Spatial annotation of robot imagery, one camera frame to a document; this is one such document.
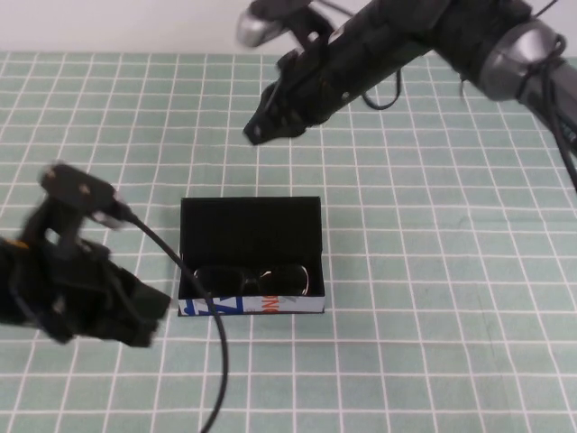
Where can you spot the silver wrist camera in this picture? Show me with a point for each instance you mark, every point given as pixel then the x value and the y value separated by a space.
pixel 76 189
pixel 254 27

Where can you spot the black printed glasses case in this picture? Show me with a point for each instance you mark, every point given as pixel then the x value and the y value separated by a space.
pixel 252 234

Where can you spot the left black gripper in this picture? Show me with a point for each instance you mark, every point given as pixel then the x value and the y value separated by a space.
pixel 81 297

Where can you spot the green white checkered tablecloth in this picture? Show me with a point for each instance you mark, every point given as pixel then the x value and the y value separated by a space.
pixel 405 315

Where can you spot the black framed glasses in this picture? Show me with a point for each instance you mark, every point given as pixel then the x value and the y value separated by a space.
pixel 284 277

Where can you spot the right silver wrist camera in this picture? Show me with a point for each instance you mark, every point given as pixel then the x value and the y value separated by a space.
pixel 254 27

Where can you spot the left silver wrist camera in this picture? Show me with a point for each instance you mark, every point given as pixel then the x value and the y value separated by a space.
pixel 76 189

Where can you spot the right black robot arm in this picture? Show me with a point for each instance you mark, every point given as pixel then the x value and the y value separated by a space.
pixel 405 40

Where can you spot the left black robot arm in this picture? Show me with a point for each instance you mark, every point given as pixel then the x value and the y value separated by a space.
pixel 18 288

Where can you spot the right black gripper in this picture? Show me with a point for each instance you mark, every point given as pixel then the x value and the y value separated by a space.
pixel 311 85

